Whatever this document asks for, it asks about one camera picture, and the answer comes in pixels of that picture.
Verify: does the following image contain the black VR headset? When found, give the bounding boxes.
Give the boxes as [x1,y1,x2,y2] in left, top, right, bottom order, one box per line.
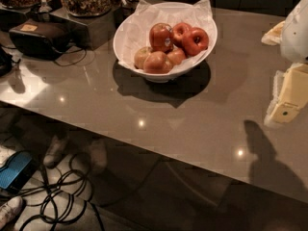
[9,19,71,61]

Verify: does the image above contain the white bowl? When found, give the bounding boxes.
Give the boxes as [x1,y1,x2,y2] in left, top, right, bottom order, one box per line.
[113,1,218,84]

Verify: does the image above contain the dark metal stand box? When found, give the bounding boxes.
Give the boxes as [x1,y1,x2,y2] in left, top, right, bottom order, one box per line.
[50,8,123,50]

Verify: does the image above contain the red apple right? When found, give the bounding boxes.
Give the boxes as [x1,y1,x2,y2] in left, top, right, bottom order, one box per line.
[182,27,209,56]

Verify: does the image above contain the yellowish apple left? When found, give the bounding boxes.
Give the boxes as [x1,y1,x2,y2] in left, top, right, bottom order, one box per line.
[134,46,153,69]

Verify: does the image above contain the red apple centre low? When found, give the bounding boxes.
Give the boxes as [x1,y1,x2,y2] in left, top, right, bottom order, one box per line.
[167,48,186,65]

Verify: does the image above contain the red apple top middle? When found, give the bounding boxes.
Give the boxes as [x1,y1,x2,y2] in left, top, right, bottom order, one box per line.
[172,22,192,47]

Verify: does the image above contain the metal scoop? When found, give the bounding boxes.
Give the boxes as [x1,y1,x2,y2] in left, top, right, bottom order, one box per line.
[38,0,52,13]

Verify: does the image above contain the white shoe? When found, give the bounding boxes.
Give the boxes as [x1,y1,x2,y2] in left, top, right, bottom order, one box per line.
[0,196,23,230]

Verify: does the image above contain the red apple front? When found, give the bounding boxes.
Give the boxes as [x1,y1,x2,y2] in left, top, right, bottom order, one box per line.
[143,51,173,74]

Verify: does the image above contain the white paper liner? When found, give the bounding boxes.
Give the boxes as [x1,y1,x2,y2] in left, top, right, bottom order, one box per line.
[117,0,218,75]

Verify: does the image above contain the black object left edge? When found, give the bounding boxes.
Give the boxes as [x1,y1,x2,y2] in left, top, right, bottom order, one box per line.
[0,47,13,77]

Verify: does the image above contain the red apple with sticker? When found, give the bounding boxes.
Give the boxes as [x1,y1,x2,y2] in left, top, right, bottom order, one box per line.
[149,23,173,52]

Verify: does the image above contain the black floor cables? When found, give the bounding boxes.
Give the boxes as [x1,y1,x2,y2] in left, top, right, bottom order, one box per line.
[17,151,107,231]

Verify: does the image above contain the blue foot pedal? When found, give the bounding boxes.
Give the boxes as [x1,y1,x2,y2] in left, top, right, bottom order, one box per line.
[0,151,36,193]

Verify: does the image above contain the black headset cable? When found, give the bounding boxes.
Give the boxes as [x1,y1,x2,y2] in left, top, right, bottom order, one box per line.
[52,45,89,67]

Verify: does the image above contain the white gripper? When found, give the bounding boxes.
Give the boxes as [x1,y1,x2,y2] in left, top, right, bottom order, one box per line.
[261,0,308,128]

